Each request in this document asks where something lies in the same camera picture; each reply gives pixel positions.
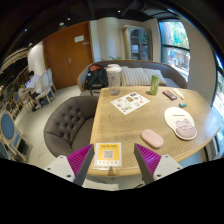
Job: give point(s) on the pink computer mouse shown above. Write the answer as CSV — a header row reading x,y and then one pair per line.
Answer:
x,y
152,138

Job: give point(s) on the black backpack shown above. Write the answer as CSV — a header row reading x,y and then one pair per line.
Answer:
x,y
96,77

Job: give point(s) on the white sticker sheet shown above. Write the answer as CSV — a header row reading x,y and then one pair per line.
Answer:
x,y
129,102

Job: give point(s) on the blue round-back chair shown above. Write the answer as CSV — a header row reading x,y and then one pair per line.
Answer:
x,y
12,136

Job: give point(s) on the white cat mouse pad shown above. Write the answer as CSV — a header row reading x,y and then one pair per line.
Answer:
x,y
181,122

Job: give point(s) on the green tumbler cup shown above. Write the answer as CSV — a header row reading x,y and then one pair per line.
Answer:
x,y
154,84

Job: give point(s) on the window with black frame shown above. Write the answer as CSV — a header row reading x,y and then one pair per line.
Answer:
x,y
175,47

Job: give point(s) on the teal eraser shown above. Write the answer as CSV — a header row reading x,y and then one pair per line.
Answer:
x,y
182,105

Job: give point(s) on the white pen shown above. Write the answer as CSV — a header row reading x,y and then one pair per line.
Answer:
x,y
177,92

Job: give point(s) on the grey sofa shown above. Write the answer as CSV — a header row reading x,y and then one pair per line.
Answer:
x,y
171,76

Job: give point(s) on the black rectangular case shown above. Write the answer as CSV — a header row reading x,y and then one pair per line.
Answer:
x,y
170,95

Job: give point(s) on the white chair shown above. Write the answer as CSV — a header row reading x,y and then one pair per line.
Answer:
x,y
46,88

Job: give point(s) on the wooden door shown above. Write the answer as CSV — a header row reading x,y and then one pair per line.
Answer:
x,y
67,52

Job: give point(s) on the grey tufted armchair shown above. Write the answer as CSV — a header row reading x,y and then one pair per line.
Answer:
x,y
69,127

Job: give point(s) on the striped cushion right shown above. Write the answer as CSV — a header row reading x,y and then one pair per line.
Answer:
x,y
152,72

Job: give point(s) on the seated person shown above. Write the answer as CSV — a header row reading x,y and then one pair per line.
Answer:
x,y
35,88

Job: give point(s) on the yellow QR code sticker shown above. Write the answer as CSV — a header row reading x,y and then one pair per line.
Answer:
x,y
108,155

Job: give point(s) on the striped cushion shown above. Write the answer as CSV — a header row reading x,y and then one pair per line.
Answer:
x,y
134,77
152,72

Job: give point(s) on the clear plastic shaker bottle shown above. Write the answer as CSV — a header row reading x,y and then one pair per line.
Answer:
x,y
113,74

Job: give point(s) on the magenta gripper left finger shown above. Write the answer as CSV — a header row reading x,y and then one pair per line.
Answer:
x,y
73,167

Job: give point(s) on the arched mirror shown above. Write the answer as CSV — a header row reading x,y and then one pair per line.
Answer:
x,y
138,43

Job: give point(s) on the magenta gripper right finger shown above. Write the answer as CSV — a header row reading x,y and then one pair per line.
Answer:
x,y
154,166

